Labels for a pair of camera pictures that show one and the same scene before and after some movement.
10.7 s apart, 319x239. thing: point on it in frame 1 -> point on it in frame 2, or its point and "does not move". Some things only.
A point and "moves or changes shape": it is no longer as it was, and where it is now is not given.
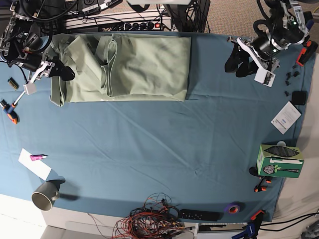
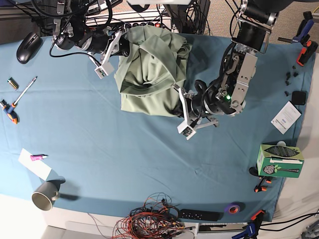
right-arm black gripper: (59, 68) -> (124, 44)
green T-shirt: (116, 67) moves or changes shape
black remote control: (202, 215) does not move
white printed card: (286, 117) does not move
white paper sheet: (36, 166) does not move
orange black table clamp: (307, 53) does not move
